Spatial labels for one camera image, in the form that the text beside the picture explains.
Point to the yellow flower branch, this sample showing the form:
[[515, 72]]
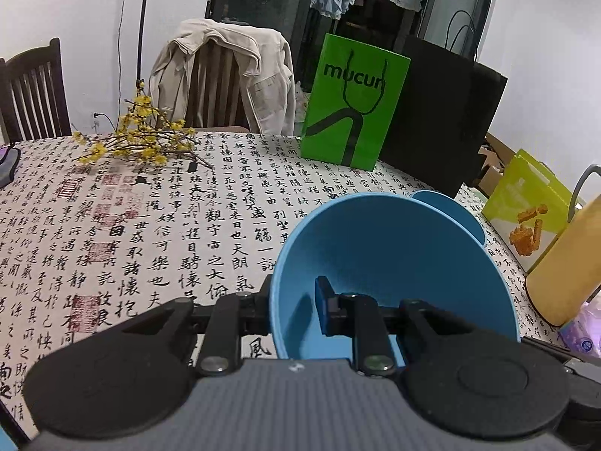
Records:
[[141, 148]]

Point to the black paper bag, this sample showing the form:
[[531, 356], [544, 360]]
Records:
[[436, 127]]

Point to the studio lamp on stand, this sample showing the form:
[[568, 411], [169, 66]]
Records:
[[144, 23]]

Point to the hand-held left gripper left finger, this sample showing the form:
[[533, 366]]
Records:
[[256, 310]]

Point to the grey and purple cloth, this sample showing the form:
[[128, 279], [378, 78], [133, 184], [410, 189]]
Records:
[[9, 164]]

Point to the brown cardboard box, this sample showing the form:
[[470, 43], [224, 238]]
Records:
[[493, 169]]

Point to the dark framed glass door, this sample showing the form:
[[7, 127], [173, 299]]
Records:
[[263, 0]]

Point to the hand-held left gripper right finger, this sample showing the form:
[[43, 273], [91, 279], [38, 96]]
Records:
[[321, 305]]

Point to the green paper bag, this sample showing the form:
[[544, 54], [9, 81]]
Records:
[[328, 145]]

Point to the calligraphy printed tablecloth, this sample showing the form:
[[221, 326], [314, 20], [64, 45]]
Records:
[[141, 244]]

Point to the purple tissue pack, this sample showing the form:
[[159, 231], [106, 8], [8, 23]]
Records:
[[584, 338]]

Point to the wooden chair under jacket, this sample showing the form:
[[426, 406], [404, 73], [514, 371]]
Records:
[[211, 94]]

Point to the yellow thermos jug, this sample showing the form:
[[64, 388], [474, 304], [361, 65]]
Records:
[[568, 268]]

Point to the dark wooden chair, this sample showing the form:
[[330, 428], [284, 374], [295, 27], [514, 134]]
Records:
[[33, 98]]

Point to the yellow-green snack box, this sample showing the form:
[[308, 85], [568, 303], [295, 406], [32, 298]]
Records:
[[516, 197]]

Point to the beige jacket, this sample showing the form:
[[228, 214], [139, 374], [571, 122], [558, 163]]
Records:
[[263, 84]]

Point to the blue bowl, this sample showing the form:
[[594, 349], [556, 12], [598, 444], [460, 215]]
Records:
[[455, 211], [399, 253]]

